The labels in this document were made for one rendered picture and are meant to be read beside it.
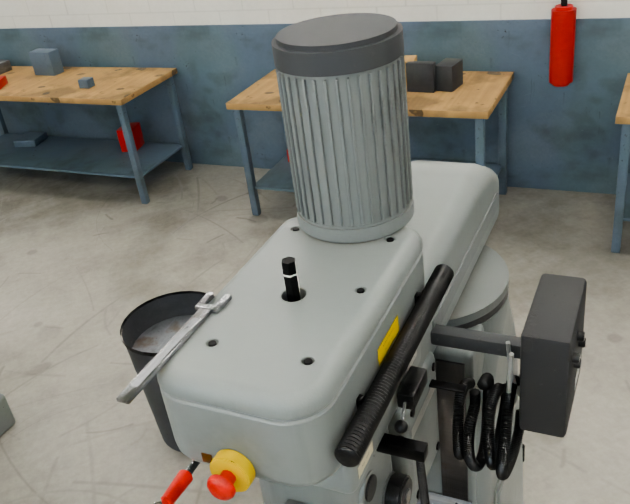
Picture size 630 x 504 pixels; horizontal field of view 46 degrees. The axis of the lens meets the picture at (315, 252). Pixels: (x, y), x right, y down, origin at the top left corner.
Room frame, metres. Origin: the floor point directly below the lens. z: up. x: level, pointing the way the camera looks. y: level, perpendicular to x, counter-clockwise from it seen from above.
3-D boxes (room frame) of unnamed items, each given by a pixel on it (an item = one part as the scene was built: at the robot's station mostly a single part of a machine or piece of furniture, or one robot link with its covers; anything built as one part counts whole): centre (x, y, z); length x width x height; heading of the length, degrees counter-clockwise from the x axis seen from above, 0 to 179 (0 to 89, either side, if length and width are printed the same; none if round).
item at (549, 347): (1.03, -0.40, 1.62); 0.20 x 0.09 x 0.21; 152
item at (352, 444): (0.88, -0.11, 1.79); 0.45 x 0.04 x 0.04; 152
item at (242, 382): (0.94, 0.03, 1.81); 0.47 x 0.26 x 0.16; 152
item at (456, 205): (1.36, -0.20, 1.66); 0.80 x 0.23 x 0.20; 152
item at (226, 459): (0.72, 0.15, 1.76); 0.06 x 0.02 x 0.06; 62
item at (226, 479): (0.70, 0.16, 1.76); 0.04 x 0.03 x 0.04; 62
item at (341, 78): (1.14, -0.08, 2.05); 0.20 x 0.20 x 0.32
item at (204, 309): (0.84, 0.21, 1.89); 0.24 x 0.04 x 0.01; 152
